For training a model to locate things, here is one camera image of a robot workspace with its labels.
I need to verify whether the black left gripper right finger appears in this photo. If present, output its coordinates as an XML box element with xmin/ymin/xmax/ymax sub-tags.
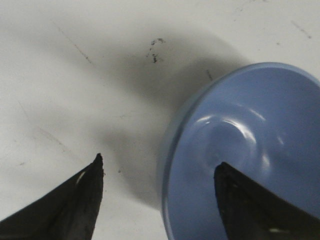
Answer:
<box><xmin>213</xmin><ymin>162</ymin><xmax>320</xmax><ymax>240</ymax></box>

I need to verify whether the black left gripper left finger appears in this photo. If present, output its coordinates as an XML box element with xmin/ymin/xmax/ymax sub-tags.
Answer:
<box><xmin>0</xmin><ymin>154</ymin><xmax>104</xmax><ymax>240</ymax></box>

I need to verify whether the blue bowl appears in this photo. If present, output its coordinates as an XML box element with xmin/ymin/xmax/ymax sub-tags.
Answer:
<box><xmin>157</xmin><ymin>62</ymin><xmax>320</xmax><ymax>240</ymax></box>

